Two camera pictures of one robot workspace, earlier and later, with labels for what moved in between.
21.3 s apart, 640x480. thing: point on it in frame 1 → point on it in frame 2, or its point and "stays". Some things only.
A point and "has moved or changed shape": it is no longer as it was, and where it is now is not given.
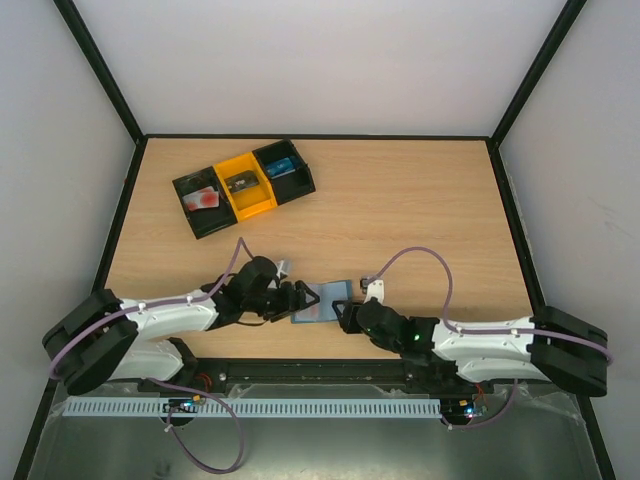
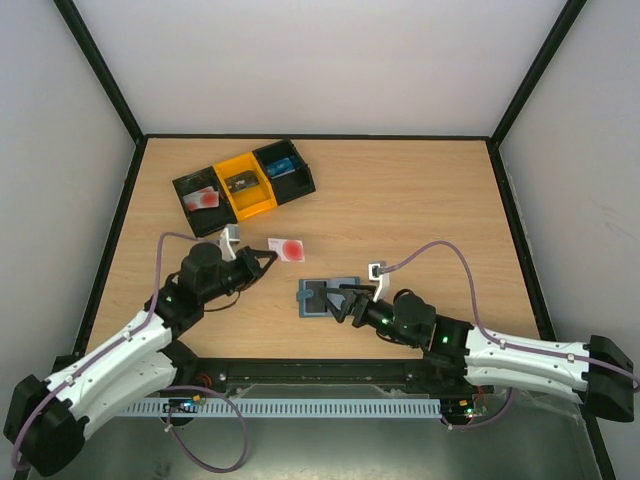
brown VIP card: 241,181 stays
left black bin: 209,221 stays
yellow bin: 249,201 stays
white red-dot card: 310,313 → 287,250
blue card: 280,168 stays
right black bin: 290,185 stays
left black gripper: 287,305 → 250,266
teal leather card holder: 323,311 has moved or changed shape
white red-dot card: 204,198 stays
